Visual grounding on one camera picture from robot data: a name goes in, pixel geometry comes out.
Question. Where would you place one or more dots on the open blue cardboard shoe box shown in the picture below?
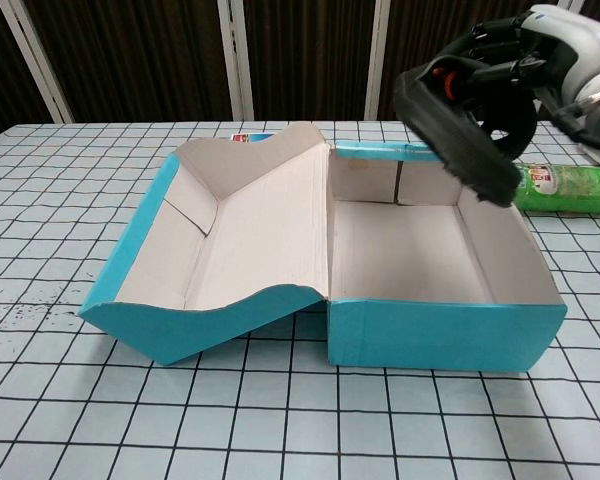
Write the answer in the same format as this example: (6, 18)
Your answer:
(430, 335)

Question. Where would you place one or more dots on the red and blue postcard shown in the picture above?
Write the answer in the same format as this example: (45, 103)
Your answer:
(247, 138)

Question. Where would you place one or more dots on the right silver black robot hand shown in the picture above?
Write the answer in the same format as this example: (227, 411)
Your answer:
(575, 45)

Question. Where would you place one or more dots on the blue checkered tablecloth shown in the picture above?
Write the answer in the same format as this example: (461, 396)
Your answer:
(130, 410)

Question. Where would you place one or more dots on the green chips can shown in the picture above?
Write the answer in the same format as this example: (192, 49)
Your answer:
(575, 187)

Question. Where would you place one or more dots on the black rubber slipper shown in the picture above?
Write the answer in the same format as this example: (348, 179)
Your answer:
(455, 135)

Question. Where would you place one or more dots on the white partition post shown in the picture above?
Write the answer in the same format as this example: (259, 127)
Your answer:
(35, 60)
(236, 60)
(380, 60)

